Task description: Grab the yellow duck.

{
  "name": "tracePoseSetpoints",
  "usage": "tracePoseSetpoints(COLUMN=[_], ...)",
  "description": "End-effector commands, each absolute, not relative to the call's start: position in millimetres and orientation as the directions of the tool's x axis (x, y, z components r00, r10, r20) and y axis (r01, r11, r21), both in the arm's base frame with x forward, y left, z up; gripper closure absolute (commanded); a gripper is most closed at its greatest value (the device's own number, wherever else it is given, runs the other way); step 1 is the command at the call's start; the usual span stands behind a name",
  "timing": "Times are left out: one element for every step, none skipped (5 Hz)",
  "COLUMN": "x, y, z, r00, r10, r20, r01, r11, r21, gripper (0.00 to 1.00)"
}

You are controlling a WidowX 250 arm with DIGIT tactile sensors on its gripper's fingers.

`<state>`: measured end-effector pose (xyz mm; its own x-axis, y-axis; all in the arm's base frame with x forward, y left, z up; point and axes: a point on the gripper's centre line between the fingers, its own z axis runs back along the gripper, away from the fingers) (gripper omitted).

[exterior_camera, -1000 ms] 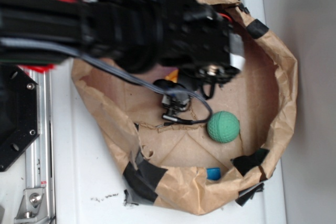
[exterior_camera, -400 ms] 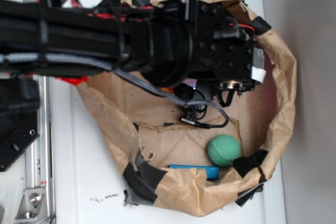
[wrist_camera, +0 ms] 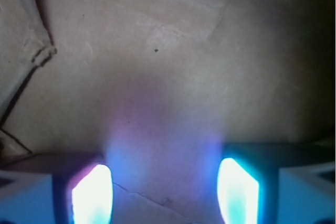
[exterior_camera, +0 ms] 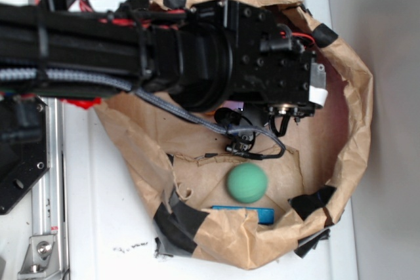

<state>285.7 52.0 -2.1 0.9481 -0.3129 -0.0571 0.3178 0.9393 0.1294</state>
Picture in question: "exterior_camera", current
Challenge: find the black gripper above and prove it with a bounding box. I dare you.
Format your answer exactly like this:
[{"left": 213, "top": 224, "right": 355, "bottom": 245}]
[{"left": 190, "top": 0, "right": 328, "bottom": 115}]

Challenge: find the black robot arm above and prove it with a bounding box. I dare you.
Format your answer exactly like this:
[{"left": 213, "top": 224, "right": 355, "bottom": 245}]
[{"left": 1, "top": 0, "right": 328, "bottom": 117}]

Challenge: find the green dimpled ball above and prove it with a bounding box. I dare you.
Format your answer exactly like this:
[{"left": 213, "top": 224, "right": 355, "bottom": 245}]
[{"left": 226, "top": 163, "right": 268, "bottom": 204}]

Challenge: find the brown paper bag tray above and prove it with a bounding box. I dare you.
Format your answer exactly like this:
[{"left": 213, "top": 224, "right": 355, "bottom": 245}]
[{"left": 95, "top": 0, "right": 373, "bottom": 270}]

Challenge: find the blue rectangular block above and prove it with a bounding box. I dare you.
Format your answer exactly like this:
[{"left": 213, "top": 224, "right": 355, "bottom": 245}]
[{"left": 211, "top": 205, "right": 274, "bottom": 225}]

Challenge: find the aluminium extrusion rail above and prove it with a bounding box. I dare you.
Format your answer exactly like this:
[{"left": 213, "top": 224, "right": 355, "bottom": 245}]
[{"left": 31, "top": 98, "right": 70, "bottom": 279}]

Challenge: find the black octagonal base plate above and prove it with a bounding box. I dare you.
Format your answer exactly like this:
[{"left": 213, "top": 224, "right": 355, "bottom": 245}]
[{"left": 1, "top": 96, "right": 49, "bottom": 215}]

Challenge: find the grey braided cable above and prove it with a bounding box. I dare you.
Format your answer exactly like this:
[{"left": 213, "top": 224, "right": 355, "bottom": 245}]
[{"left": 0, "top": 68, "right": 286, "bottom": 161}]

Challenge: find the silver corner bracket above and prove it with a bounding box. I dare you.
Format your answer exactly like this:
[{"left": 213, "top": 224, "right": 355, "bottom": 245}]
[{"left": 17, "top": 234, "right": 61, "bottom": 279}]

